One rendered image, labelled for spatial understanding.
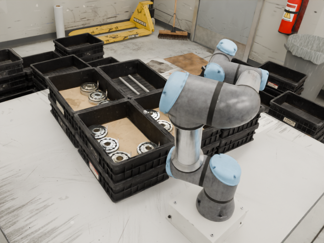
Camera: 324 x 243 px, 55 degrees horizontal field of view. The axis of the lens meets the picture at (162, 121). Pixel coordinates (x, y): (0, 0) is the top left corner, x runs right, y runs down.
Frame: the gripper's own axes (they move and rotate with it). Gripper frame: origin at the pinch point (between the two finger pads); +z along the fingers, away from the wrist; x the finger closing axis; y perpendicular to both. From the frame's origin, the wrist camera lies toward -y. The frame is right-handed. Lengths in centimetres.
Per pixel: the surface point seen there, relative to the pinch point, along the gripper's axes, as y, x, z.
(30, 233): -9, 82, 27
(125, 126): 16.7, 24.3, 23.9
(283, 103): 1, -130, 58
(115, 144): 5.9, 37.5, 16.7
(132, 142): 5.0, 28.6, 19.7
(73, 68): 131, -8, 101
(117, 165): -8.4, 47.5, 4.1
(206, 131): -11.2, 2.3, 4.0
